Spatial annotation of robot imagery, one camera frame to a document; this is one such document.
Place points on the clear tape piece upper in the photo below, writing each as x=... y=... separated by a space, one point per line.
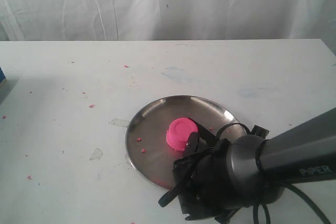
x=119 y=122

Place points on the white backdrop sheet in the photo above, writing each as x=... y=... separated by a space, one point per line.
x=166 y=19

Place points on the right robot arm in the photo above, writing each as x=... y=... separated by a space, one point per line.
x=262 y=168

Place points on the round stainless steel plate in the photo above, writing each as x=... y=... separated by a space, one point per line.
x=145 y=140

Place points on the clear tape piece lower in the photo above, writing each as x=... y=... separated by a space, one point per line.
x=96 y=155

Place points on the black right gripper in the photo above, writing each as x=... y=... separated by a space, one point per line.
x=208 y=191

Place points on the clear tape piece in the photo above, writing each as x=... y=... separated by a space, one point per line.
x=119 y=122
x=96 y=155

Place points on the blue Motion Sand box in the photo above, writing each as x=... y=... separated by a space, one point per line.
x=2 y=77

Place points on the pink play dough lump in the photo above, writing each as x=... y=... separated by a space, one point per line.
x=178 y=133

